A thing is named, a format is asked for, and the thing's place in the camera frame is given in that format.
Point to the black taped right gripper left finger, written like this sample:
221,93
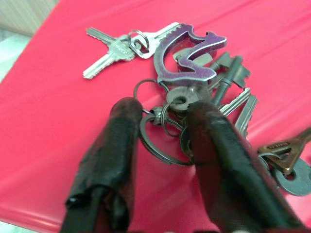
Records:
109,157

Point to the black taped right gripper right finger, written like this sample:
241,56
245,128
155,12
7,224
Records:
226,170

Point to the silver house key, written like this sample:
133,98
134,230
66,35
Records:
159,34
236,100
99,35
102,61
247,114

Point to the brass key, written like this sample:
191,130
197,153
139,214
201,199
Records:
289,157

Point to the dark round-head key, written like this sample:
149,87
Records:
301,182

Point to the grey round-head key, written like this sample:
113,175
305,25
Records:
175,95

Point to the dark old skeleton key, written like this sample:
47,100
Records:
229,77

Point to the purple metal carabiner opener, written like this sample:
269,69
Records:
160,63

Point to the red plastic table cover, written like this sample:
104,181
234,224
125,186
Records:
60,121

